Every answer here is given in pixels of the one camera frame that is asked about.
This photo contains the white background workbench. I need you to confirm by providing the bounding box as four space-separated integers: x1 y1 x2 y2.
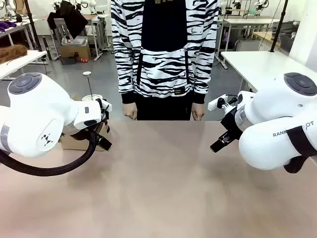
221 17 275 52

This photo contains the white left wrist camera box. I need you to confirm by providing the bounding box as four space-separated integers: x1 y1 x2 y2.
99 98 113 114

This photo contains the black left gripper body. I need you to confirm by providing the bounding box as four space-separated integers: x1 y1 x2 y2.
71 127 100 142

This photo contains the black strap on right arm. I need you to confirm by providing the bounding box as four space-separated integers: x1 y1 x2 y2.
283 125 317 174

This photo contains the person's left forearm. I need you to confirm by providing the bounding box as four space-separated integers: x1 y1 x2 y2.
192 32 220 105

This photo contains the black tripod pole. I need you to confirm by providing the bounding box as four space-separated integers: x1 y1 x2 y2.
23 0 43 52
269 0 289 53

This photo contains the purple cloth pile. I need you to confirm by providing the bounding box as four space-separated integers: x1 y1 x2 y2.
0 20 17 33

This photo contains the white round bowl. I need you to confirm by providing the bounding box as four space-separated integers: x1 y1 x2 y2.
81 94 104 102

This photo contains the brown cardboard cup carrier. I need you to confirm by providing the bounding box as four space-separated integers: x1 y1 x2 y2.
58 120 111 152

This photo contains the large white table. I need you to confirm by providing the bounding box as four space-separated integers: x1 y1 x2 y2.
220 51 317 93

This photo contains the brown fur bundle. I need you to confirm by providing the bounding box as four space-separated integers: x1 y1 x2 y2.
0 44 28 64

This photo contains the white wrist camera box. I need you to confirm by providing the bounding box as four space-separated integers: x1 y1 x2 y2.
99 98 113 114
208 95 232 112

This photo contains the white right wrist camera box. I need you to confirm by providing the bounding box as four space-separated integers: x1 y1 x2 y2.
208 95 232 112

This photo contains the person's left hand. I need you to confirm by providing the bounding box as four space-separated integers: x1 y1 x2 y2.
191 102 207 121

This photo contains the white table with brown fur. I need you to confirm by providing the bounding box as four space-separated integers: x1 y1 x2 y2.
0 49 48 80

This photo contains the person's right hand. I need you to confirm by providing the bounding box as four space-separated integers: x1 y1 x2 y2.
122 102 138 121

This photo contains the person in zebra striped hoodie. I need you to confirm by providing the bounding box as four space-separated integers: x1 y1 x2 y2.
110 0 221 121

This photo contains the thin stand with white disc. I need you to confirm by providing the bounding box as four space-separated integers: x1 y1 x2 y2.
82 70 94 100

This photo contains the brown cardboard box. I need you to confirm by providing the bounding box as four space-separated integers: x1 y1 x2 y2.
58 44 92 63

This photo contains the black jacket on chair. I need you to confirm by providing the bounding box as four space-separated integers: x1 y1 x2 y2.
47 0 89 40

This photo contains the clear plastic storage bin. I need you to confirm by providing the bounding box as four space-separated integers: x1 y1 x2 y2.
61 35 89 47

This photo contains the black braided cable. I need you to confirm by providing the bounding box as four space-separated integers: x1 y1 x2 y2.
0 131 100 178

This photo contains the person's right forearm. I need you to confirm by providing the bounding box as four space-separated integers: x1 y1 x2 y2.
111 32 143 105

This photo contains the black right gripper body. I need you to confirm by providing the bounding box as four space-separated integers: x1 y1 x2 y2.
220 108 243 140

